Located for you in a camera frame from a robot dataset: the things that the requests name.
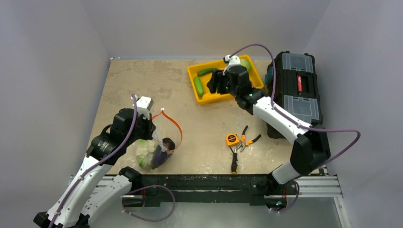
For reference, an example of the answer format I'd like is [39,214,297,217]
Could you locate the black yellow screwdriver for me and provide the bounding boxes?
[230,146,238,174]

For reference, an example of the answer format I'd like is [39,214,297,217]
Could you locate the yellow tape measure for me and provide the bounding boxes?
[226,133,240,147]

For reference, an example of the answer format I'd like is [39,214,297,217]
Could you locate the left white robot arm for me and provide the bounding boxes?
[33,108,156,228]

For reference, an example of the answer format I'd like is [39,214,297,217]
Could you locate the white cauliflower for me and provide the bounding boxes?
[135,139,158,171]

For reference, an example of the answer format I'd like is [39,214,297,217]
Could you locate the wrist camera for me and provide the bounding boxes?
[131,94,154,113]
[222,55,241,75]

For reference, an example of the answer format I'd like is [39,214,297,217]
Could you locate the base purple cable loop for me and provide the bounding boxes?
[121,185,175,223]

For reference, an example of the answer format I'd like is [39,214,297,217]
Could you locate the clear orange zip bag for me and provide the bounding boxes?
[133,107,178,171]

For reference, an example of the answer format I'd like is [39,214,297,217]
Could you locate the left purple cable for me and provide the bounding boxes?
[47,94,140,228]

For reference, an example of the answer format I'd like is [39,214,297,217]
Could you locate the light green cucumber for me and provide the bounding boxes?
[193,76,204,97]

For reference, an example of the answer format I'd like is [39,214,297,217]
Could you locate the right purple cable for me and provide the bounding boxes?
[228,43,362,167]

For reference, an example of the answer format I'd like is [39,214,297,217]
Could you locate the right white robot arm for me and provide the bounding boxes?
[207,65,330,193]

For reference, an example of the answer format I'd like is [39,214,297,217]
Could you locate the dark green chili pepper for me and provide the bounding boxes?
[197,68,220,77]

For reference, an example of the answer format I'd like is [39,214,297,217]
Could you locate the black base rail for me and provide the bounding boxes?
[118,167,299,209]

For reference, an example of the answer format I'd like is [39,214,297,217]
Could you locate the green cabbage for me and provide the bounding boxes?
[240,58,252,73]

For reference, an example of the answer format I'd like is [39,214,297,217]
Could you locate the black toolbox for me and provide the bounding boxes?
[265,51,323,126]

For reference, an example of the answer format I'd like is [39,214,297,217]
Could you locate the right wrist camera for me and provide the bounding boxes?
[222,55,241,75]

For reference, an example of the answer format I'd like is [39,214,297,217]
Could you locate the orange handled pliers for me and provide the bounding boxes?
[236,125,261,152]

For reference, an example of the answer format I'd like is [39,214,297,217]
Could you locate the purple eggplant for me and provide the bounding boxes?
[151,137,176,169]

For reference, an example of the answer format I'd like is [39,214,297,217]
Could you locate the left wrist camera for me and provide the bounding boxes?
[131,94,154,113]

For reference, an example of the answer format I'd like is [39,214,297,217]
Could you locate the yellow plastic tray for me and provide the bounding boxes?
[187,55,264,105]

